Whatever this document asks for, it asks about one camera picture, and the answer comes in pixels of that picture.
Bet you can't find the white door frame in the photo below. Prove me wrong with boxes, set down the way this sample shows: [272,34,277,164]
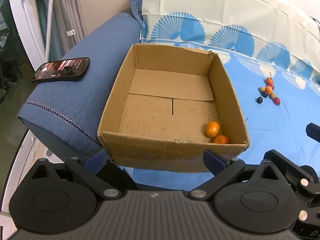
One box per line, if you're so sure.
[7,0,47,71]

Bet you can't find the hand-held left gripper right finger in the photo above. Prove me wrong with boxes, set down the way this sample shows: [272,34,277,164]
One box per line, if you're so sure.
[189,149,290,202]

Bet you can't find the black white braided cord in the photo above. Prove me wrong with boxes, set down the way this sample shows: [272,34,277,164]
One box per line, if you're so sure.
[44,0,56,63]

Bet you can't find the oval orange kumquat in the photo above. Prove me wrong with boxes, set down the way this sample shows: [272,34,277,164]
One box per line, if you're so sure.
[205,121,221,138]

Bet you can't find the grey curtain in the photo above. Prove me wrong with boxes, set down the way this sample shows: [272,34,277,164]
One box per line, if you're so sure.
[53,0,87,44]

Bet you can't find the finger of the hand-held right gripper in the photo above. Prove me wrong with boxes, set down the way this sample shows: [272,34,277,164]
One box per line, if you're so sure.
[306,122,320,143]
[271,149,320,205]

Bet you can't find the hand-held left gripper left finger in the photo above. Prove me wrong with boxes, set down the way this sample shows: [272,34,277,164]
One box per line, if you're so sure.
[25,149,138,199]

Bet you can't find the blue white fan-print sheet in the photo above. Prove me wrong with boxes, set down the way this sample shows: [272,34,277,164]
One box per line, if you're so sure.
[117,0,320,180]

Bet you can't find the blue sofa armrest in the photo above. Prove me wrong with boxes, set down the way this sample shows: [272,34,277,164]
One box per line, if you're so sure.
[17,0,145,161]

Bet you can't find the brown cardboard box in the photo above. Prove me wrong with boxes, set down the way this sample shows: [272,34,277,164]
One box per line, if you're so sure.
[97,43,250,173]

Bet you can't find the black smartphone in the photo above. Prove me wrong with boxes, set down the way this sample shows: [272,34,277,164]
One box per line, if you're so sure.
[31,57,90,83]

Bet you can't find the dark green curtain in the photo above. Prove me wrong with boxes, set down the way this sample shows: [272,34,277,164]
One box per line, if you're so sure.
[34,0,52,58]

